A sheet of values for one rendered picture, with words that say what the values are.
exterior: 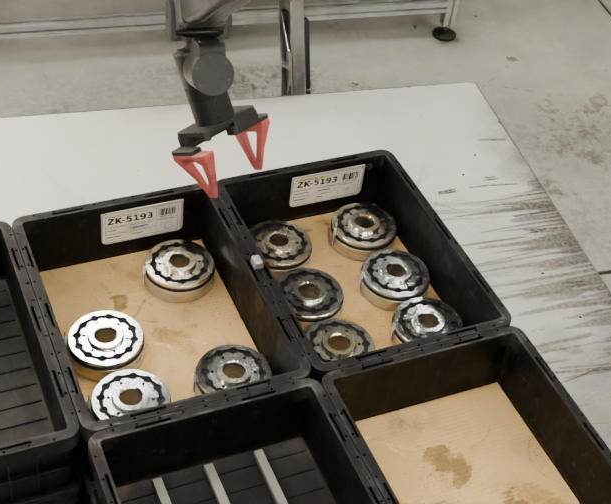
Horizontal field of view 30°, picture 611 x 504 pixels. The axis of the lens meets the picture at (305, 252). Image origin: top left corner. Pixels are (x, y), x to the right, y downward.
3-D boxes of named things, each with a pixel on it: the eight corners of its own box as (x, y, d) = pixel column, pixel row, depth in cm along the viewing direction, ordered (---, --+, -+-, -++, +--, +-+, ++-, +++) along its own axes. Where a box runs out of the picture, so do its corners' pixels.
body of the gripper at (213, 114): (259, 116, 161) (243, 67, 159) (210, 145, 155) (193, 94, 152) (228, 118, 166) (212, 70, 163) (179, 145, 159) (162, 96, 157)
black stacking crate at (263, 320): (16, 279, 167) (10, 221, 159) (206, 240, 177) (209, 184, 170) (87, 492, 141) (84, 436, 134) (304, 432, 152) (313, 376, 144)
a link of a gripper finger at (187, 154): (253, 183, 161) (233, 122, 158) (219, 204, 157) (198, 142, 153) (221, 183, 166) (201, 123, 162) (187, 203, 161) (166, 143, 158)
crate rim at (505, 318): (210, 192, 171) (210, 180, 169) (386, 159, 182) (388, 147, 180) (314, 386, 145) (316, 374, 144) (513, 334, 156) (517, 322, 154)
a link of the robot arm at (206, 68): (226, -5, 157) (164, -3, 155) (246, 1, 147) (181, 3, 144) (228, 81, 161) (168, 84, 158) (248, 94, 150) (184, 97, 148)
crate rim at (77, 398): (10, 230, 161) (8, 218, 159) (209, 192, 171) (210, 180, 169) (84, 447, 135) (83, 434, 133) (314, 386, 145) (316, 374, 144)
